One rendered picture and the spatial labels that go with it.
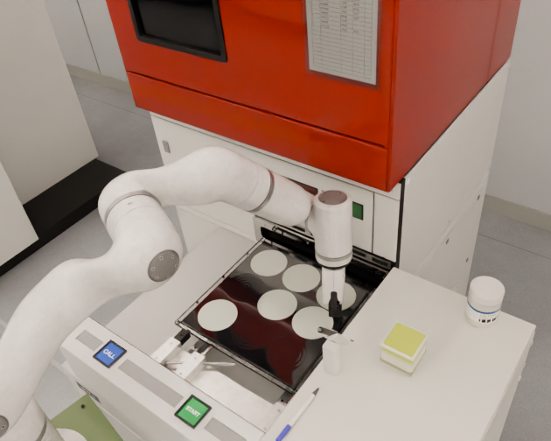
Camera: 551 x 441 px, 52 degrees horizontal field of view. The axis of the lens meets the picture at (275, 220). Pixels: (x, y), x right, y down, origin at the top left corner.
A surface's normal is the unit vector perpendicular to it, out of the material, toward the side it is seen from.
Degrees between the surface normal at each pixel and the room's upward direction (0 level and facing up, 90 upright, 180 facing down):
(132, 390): 0
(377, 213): 90
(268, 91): 90
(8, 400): 78
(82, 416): 2
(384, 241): 90
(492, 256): 0
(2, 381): 64
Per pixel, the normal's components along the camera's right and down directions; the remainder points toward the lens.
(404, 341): -0.09, -0.76
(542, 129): -0.59, 0.57
